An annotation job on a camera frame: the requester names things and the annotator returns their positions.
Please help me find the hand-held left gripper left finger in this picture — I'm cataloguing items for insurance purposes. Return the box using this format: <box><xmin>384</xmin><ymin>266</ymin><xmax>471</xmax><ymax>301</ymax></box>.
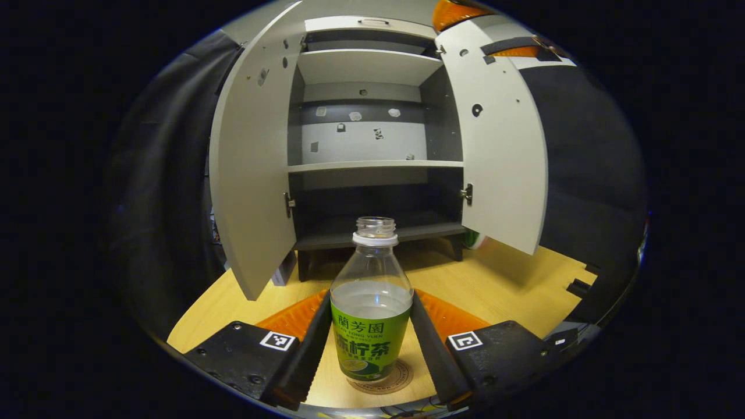
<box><xmin>183</xmin><ymin>289</ymin><xmax>332</xmax><ymax>411</ymax></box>

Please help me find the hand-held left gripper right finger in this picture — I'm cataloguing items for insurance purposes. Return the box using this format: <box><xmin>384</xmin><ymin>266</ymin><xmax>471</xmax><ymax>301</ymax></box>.
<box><xmin>410</xmin><ymin>289</ymin><xmax>551</xmax><ymax>408</ymax></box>

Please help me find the round brown coaster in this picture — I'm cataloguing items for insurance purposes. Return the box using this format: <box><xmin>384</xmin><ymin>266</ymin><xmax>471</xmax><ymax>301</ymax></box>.
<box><xmin>347</xmin><ymin>359</ymin><xmax>414</xmax><ymax>395</ymax></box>

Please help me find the green label clear bottle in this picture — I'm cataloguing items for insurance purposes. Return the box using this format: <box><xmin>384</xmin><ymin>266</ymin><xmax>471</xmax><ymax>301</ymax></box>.
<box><xmin>330</xmin><ymin>216</ymin><xmax>414</xmax><ymax>383</ymax></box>

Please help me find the white cabinet door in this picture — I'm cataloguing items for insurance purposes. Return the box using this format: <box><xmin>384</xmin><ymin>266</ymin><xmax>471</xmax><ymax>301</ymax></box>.
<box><xmin>208</xmin><ymin>0</ymin><xmax>303</xmax><ymax>301</ymax></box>
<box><xmin>435</xmin><ymin>20</ymin><xmax>549</xmax><ymax>255</ymax></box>

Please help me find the white and grey cabinet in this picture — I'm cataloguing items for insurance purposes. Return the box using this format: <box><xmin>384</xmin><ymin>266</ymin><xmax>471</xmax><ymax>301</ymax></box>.
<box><xmin>208</xmin><ymin>0</ymin><xmax>549</xmax><ymax>301</ymax></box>

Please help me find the white cabinet shelf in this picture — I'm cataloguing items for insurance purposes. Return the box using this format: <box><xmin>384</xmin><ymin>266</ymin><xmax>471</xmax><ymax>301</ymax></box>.
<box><xmin>297</xmin><ymin>49</ymin><xmax>444</xmax><ymax>86</ymax></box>
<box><xmin>287</xmin><ymin>160</ymin><xmax>464</xmax><ymax>173</ymax></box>

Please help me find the white cabinet drawer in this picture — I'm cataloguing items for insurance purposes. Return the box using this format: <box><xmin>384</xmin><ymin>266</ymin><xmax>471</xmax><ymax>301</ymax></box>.
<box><xmin>304</xmin><ymin>16</ymin><xmax>437</xmax><ymax>40</ymax></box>

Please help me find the pale grey book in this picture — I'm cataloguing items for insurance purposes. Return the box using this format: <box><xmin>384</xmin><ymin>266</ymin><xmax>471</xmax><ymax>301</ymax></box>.
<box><xmin>272</xmin><ymin>250</ymin><xmax>297</xmax><ymax>286</ymax></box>

